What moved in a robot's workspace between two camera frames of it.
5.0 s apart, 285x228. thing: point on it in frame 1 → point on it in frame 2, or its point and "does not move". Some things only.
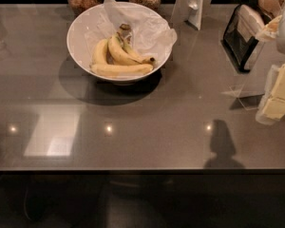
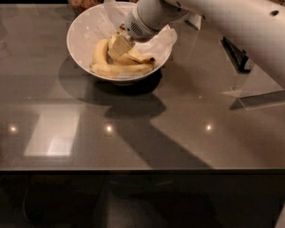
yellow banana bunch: x=114 y=55 does not move
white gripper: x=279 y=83 → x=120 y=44
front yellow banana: x=117 y=70 does not move
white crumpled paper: x=148 y=31 does not move
